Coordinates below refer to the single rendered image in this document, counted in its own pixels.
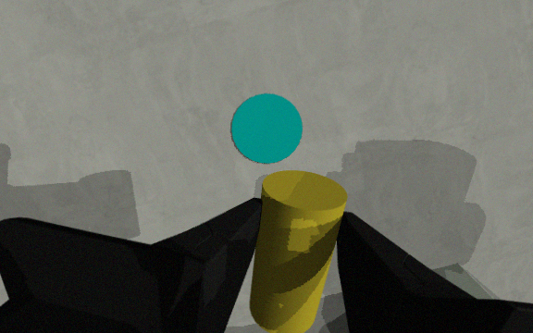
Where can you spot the teal circle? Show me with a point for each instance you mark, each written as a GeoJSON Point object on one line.
{"type": "Point", "coordinates": [267, 128]}

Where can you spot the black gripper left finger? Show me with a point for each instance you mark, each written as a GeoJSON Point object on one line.
{"type": "Point", "coordinates": [188, 283]}

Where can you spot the yellow cylinder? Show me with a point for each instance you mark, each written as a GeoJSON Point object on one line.
{"type": "Point", "coordinates": [300, 221]}

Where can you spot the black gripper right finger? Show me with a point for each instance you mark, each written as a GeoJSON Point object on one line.
{"type": "Point", "coordinates": [386, 290]}

